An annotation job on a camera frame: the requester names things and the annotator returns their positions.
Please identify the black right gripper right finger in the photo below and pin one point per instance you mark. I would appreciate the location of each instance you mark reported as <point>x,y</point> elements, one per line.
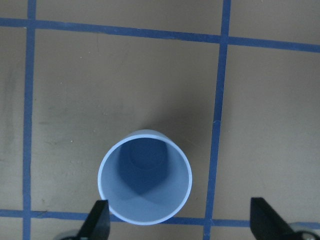
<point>266,223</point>

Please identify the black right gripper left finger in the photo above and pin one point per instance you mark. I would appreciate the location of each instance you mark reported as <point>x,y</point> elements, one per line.
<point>97,224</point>

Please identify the blue cup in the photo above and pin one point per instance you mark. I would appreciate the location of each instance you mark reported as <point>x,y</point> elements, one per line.
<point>145,177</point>

